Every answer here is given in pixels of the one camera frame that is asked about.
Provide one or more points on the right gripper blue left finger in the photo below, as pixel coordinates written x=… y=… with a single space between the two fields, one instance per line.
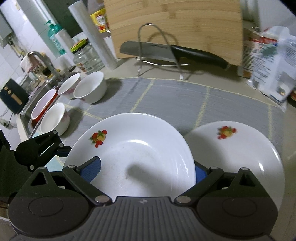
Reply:
x=80 y=178

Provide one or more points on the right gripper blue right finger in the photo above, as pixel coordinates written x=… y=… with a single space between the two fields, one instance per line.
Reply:
x=206 y=179

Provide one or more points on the white plate fruit print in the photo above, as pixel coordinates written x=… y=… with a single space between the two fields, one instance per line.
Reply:
x=231 y=145
x=141 y=155

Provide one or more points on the white bowl pink flowers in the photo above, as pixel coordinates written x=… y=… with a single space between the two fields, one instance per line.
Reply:
x=68 y=87

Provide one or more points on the black air fryer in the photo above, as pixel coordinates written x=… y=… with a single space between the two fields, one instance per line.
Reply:
x=14 y=96

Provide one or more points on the red and white basin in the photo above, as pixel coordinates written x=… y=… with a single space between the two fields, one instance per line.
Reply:
x=43 y=103

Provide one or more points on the grey checked table mat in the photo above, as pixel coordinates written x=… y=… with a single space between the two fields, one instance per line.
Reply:
x=184 y=105

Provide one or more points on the metal sink faucet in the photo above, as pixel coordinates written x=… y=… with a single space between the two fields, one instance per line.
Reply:
x=47 y=62

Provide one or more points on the white plastic roll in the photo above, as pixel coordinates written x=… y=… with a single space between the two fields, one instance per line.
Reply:
x=65 y=60

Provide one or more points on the glass jar yellow lid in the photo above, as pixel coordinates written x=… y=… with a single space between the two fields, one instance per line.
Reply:
x=85 y=57

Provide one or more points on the white plastic food bag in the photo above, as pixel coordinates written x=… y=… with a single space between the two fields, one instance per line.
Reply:
x=269 y=63

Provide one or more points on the green dish soap bottle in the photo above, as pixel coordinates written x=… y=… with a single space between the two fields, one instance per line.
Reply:
x=53 y=30

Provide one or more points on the bamboo cutting board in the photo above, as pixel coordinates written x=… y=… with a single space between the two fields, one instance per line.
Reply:
x=215 y=26

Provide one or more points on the cooking oil bottle yellow label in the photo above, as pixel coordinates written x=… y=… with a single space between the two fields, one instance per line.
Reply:
x=97 y=12

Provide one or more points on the white paper towel roll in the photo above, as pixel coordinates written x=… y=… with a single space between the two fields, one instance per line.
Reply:
x=80 y=14

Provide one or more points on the kitchen knife black handle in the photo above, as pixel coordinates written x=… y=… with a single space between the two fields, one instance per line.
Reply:
x=131 y=48

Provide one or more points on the metal wire rack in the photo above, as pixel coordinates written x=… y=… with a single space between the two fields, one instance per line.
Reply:
x=164 y=53

